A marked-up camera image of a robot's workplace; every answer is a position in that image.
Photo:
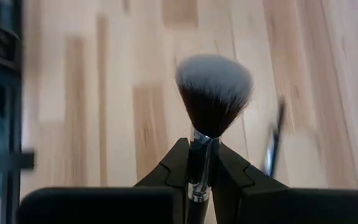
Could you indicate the black frame clamp bracket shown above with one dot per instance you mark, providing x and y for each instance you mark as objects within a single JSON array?
[{"x": 11, "y": 161}]

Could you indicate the black paintbrush silver ferrule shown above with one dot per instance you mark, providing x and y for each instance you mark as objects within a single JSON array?
[{"x": 273, "y": 149}]

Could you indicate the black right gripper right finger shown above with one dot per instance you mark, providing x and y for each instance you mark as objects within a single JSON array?
[{"x": 232, "y": 177}]

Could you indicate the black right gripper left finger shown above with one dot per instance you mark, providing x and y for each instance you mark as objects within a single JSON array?
[{"x": 169, "y": 174}]

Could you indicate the black fluffy round brush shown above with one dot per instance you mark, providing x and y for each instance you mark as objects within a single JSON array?
[{"x": 213, "y": 102}]

